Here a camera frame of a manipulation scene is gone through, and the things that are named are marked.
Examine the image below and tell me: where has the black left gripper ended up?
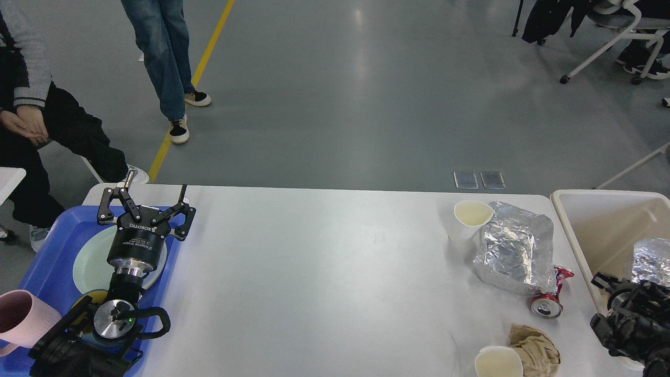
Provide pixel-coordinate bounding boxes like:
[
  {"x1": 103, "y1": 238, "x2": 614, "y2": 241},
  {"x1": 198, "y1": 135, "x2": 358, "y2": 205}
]
[{"x1": 97, "y1": 171, "x2": 197, "y2": 277}]

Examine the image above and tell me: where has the white side table corner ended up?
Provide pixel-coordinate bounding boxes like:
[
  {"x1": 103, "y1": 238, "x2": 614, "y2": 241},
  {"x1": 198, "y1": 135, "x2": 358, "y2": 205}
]
[{"x1": 0, "y1": 167, "x2": 26, "y2": 205}]

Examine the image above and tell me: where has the pink mug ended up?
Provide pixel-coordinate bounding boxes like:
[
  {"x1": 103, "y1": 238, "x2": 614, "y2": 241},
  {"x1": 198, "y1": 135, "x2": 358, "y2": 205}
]
[{"x1": 1, "y1": 290, "x2": 62, "y2": 357}]

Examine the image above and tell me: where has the blue plastic tray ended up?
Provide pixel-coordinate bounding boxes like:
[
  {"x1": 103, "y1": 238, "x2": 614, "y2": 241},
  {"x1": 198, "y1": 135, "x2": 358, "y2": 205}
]
[{"x1": 1, "y1": 206, "x2": 181, "y2": 376}]

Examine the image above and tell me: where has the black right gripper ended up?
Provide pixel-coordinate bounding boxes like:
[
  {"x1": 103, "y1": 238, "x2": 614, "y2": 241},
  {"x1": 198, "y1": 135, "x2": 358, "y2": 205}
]
[{"x1": 591, "y1": 272, "x2": 637, "y2": 315}]

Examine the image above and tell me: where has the seated person at left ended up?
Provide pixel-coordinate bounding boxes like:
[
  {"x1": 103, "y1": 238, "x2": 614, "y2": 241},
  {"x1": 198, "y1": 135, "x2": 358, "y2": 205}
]
[{"x1": 1, "y1": 1, "x2": 149, "y2": 251}]

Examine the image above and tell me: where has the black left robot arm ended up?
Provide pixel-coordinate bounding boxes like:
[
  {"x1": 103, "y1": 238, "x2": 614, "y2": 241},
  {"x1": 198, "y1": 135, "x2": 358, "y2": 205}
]
[{"x1": 28, "y1": 174, "x2": 196, "y2": 376}]

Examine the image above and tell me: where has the crumpled beige napkin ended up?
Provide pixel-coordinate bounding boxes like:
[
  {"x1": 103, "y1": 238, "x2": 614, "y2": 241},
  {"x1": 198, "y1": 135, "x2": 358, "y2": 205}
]
[{"x1": 509, "y1": 324, "x2": 562, "y2": 376}]

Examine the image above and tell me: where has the left floor socket plate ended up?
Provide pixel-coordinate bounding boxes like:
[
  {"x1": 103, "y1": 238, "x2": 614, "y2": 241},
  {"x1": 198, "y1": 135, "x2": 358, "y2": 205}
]
[{"x1": 453, "y1": 171, "x2": 479, "y2": 190}]

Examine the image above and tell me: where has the large foil sheet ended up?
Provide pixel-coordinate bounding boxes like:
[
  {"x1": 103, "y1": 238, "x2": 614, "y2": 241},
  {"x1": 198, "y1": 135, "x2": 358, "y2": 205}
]
[{"x1": 630, "y1": 238, "x2": 669, "y2": 287}]

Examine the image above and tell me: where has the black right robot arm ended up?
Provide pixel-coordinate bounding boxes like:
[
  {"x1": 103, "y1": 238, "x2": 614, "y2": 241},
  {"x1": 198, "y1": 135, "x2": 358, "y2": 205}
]
[{"x1": 589, "y1": 272, "x2": 669, "y2": 376}]

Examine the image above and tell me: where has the right floor socket plate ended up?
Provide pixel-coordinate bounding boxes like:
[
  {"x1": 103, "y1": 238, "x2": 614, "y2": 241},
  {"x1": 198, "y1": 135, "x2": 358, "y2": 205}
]
[{"x1": 479, "y1": 171, "x2": 506, "y2": 190}]

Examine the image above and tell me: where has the person in blue jeans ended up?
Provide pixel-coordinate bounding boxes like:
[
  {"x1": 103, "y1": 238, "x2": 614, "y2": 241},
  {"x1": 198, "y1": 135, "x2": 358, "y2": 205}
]
[{"x1": 121, "y1": 1, "x2": 211, "y2": 144}]

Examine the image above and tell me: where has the white paper cup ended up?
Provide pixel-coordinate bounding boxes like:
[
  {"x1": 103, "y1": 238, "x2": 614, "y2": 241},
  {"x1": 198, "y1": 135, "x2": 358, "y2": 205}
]
[
  {"x1": 447, "y1": 200, "x2": 495, "y2": 251},
  {"x1": 474, "y1": 346, "x2": 523, "y2": 376}
]

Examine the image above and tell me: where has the crushed red soda can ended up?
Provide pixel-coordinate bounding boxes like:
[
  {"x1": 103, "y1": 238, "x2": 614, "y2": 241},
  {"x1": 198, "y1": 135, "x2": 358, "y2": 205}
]
[{"x1": 530, "y1": 265, "x2": 575, "y2": 319}]

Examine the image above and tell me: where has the white plastic bin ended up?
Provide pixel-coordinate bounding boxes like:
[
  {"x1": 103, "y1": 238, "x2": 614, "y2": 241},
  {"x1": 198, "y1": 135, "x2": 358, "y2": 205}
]
[{"x1": 550, "y1": 189, "x2": 670, "y2": 372}]

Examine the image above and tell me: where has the pink plate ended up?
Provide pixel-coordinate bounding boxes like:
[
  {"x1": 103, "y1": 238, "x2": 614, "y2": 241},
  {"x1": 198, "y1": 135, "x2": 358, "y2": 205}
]
[{"x1": 142, "y1": 243, "x2": 168, "y2": 290}]

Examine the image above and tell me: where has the white office chair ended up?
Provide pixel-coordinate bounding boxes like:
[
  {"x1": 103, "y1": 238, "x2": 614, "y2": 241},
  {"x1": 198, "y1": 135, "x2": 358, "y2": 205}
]
[{"x1": 510, "y1": 0, "x2": 670, "y2": 85}]

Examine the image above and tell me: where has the grey table leg at right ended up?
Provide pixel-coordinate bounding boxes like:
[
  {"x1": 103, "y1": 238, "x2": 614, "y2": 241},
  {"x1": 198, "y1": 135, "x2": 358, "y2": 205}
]
[{"x1": 593, "y1": 142, "x2": 669, "y2": 190}]

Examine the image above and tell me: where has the small crumpled foil sheet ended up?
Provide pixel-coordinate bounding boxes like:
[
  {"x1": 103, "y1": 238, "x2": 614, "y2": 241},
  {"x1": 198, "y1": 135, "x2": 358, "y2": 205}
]
[{"x1": 472, "y1": 201, "x2": 557, "y2": 296}]

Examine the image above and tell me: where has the mint green plate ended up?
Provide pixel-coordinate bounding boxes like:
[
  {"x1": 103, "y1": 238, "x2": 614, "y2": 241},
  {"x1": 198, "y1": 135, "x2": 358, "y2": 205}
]
[{"x1": 72, "y1": 226, "x2": 168, "y2": 294}]

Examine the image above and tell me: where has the floor socket plate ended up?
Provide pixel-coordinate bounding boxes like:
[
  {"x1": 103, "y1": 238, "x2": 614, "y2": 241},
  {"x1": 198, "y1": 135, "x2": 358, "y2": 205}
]
[
  {"x1": 453, "y1": 171, "x2": 479, "y2": 190},
  {"x1": 479, "y1": 171, "x2": 506, "y2": 190}
]

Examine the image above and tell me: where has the dark teal mug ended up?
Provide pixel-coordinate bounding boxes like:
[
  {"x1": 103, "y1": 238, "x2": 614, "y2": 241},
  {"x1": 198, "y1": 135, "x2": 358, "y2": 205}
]
[{"x1": 67, "y1": 289, "x2": 108, "y2": 342}]

